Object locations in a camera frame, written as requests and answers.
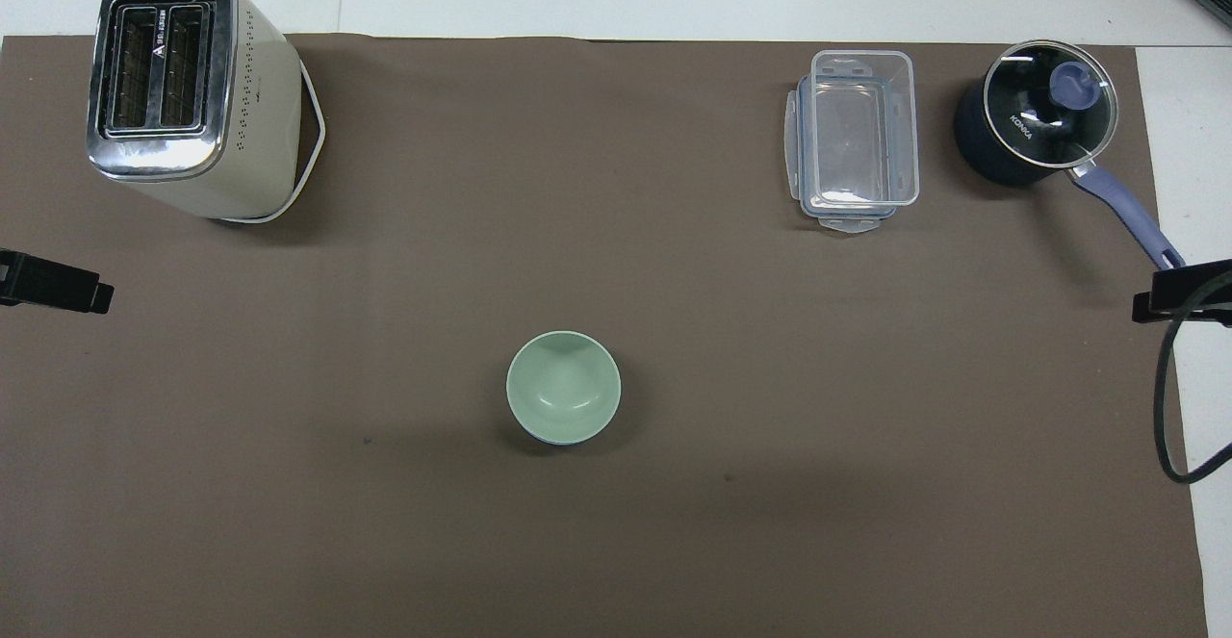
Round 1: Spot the cream and chrome toaster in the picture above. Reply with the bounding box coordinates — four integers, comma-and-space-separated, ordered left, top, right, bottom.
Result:
87, 0, 305, 220

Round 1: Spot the green bowl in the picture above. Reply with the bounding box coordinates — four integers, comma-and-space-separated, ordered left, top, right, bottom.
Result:
506, 331, 623, 445

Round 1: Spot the clear plastic container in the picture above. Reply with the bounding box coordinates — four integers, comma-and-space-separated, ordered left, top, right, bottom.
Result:
809, 50, 921, 212

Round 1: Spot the black stand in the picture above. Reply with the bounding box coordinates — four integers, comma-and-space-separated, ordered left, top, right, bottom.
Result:
1132, 259, 1232, 324
0, 248, 115, 315

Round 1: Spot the glass pot lid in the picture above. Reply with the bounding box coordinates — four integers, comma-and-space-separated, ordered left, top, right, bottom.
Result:
983, 39, 1120, 170

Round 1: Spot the dark blue saucepan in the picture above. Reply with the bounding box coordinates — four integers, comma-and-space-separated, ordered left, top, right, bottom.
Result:
954, 39, 1188, 269

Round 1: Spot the black cable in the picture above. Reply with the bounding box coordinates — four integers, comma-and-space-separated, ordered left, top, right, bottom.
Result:
1154, 270, 1232, 485

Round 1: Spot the white power cord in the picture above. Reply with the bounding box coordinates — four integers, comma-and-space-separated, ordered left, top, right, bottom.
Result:
214, 59, 327, 225

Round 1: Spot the clear container lid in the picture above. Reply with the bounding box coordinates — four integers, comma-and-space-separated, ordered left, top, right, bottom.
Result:
786, 75, 904, 235

